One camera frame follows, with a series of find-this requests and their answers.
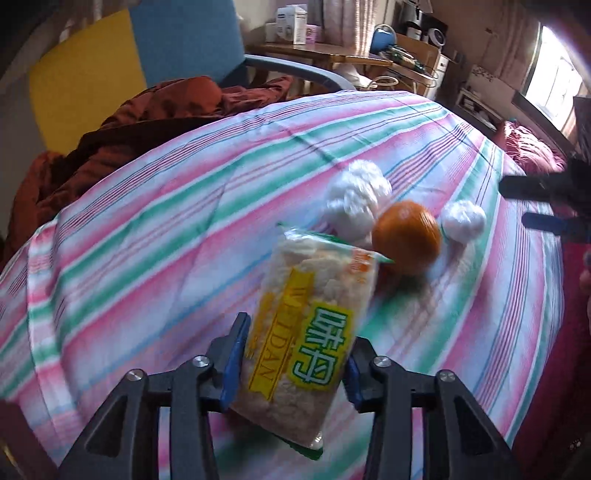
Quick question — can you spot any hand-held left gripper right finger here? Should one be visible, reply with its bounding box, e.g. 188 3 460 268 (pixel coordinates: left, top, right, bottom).
342 338 522 480

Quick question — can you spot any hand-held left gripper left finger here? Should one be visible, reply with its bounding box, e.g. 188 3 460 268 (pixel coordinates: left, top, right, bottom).
58 312 252 480

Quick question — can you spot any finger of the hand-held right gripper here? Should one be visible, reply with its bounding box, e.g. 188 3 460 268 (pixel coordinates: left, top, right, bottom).
499 173 570 202
523 211 591 244

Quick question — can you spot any rice cracker packet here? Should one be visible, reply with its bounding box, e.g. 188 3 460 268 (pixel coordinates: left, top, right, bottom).
229 223 394 461

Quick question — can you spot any magenta cushion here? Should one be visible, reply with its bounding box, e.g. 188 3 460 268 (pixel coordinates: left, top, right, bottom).
501 121 568 174

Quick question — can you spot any orange fruit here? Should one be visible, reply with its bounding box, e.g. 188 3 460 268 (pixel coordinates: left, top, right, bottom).
372 200 441 277

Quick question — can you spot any striped pink green blanket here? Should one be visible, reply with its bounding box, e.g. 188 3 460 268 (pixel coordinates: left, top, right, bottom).
0 90 566 480

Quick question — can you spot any brown cardboard box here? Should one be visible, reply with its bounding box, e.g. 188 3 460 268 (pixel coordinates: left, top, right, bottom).
397 34 439 70

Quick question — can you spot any black appliance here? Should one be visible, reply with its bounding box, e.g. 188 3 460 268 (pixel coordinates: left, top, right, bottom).
397 0 435 38

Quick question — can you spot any blue round bag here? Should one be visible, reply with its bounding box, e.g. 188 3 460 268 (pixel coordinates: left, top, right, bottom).
372 24 398 55

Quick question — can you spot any wooden side table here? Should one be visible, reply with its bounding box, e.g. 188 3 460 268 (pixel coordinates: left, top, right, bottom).
249 41 393 86

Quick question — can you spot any beige curtain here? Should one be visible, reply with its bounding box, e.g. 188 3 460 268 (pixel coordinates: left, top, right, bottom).
318 0 384 47

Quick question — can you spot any red-brown quilt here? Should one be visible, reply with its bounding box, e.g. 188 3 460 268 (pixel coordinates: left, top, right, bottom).
0 76 296 273

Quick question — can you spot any white carton box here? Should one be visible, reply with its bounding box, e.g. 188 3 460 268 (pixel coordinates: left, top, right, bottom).
265 6 308 45

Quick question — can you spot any grey yellow blue chair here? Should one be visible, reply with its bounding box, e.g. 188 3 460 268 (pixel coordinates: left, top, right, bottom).
28 0 356 153

